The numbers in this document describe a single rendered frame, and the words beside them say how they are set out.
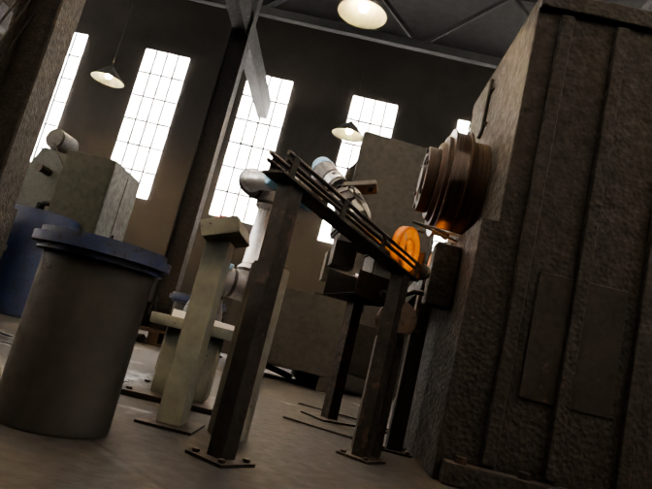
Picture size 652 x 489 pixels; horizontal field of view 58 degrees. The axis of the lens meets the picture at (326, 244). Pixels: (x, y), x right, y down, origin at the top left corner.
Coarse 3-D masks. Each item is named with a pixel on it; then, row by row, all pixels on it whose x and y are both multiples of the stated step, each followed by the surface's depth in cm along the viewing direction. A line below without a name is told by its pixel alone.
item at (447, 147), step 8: (448, 144) 244; (448, 152) 237; (440, 160) 240; (448, 160) 233; (440, 168) 236; (448, 168) 233; (440, 176) 235; (448, 176) 232; (440, 184) 235; (440, 192) 233; (432, 200) 239; (440, 200) 235; (432, 208) 241; (424, 216) 251; (432, 216) 241; (432, 224) 246
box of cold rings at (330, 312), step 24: (288, 288) 478; (288, 312) 474; (312, 312) 476; (336, 312) 477; (288, 336) 471; (312, 336) 473; (336, 336) 474; (288, 360) 468; (312, 360) 470; (312, 384) 516
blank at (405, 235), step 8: (400, 232) 197; (408, 232) 199; (416, 232) 204; (400, 240) 195; (408, 240) 200; (416, 240) 204; (408, 248) 205; (416, 248) 205; (392, 256) 196; (416, 256) 205; (400, 264) 196
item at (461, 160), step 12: (456, 132) 242; (456, 144) 234; (468, 144) 236; (456, 156) 230; (468, 156) 232; (456, 168) 230; (468, 168) 230; (456, 180) 230; (456, 192) 230; (444, 204) 231; (456, 204) 232; (444, 216) 236; (444, 228) 241
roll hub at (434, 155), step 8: (432, 152) 243; (440, 152) 244; (424, 160) 260; (432, 160) 240; (424, 168) 248; (432, 168) 239; (424, 176) 246; (432, 176) 238; (424, 184) 239; (432, 184) 239; (416, 192) 262; (424, 192) 240; (432, 192) 240; (416, 200) 257; (424, 200) 243; (416, 208) 248; (424, 208) 246
